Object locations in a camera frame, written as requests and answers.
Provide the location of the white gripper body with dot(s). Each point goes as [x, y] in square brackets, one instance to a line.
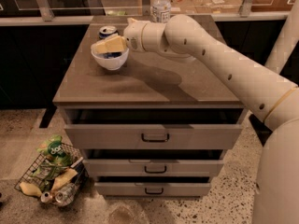
[133, 34]

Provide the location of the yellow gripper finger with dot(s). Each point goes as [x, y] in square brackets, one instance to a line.
[115, 43]

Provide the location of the blue pepsi can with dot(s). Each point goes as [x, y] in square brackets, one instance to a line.
[104, 32]

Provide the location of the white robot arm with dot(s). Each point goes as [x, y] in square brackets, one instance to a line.
[273, 99]

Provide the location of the white ceramic bowl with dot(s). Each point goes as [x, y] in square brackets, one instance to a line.
[112, 60]

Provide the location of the silver can in basket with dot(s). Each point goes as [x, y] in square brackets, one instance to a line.
[66, 194]

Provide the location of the clear plastic water bottle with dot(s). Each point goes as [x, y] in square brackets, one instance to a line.
[160, 11]

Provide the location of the top grey drawer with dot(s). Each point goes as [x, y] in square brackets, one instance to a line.
[153, 136]

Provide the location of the grey drawer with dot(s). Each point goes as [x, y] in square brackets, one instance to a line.
[153, 136]
[153, 186]
[128, 162]

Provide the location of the grey drawer cabinet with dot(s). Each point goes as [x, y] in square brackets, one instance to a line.
[148, 89]

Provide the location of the green snack bag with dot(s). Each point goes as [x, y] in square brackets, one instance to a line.
[53, 151]

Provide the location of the middle grey drawer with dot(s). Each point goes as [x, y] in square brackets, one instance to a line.
[128, 162]

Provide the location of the yellow chip bag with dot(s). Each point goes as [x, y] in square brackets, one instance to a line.
[63, 179]

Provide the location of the bottom grey drawer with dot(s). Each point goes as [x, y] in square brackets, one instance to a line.
[153, 186]

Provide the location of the black wire basket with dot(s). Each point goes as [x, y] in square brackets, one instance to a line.
[39, 177]

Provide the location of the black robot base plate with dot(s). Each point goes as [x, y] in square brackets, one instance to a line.
[261, 131]

